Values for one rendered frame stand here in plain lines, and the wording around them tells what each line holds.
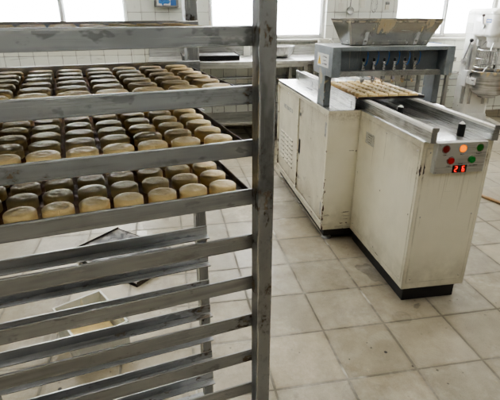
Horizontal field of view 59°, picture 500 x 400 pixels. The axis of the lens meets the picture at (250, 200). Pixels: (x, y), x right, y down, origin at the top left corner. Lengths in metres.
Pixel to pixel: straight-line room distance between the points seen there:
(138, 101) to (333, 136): 2.03
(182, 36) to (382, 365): 1.65
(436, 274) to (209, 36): 1.93
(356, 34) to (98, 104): 2.10
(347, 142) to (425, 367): 1.29
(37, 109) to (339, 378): 1.58
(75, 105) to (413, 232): 1.79
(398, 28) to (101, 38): 2.20
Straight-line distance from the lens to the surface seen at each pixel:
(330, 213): 2.81
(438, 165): 2.10
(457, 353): 2.21
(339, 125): 2.63
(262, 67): 0.71
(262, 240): 0.80
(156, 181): 0.86
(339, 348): 2.08
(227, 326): 0.92
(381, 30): 2.70
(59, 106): 0.69
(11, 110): 0.70
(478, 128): 2.28
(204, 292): 0.85
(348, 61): 2.67
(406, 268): 2.31
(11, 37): 0.68
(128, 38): 0.69
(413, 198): 2.16
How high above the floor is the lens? 1.36
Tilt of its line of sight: 23 degrees down
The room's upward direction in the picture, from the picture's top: straight up
